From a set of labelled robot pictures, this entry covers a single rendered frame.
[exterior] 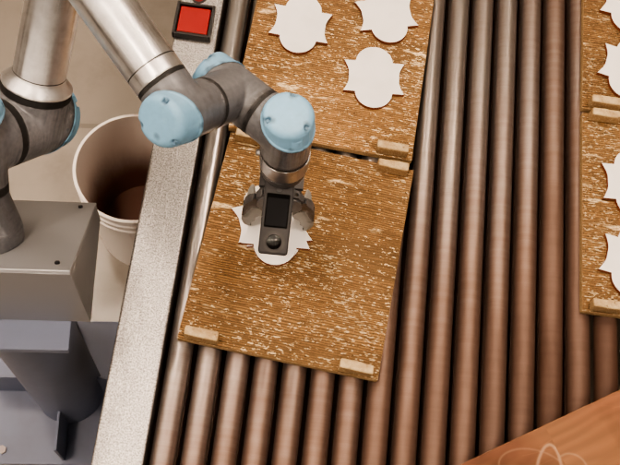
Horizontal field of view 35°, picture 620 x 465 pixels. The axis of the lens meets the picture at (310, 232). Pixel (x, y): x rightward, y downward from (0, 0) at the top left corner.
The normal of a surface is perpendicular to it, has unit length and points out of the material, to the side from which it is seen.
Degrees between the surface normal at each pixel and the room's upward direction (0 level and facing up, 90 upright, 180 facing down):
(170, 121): 55
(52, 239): 43
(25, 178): 0
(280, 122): 0
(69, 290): 90
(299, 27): 0
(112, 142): 87
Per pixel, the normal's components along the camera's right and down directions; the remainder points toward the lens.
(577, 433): 0.07, -0.39
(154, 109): -0.47, 0.34
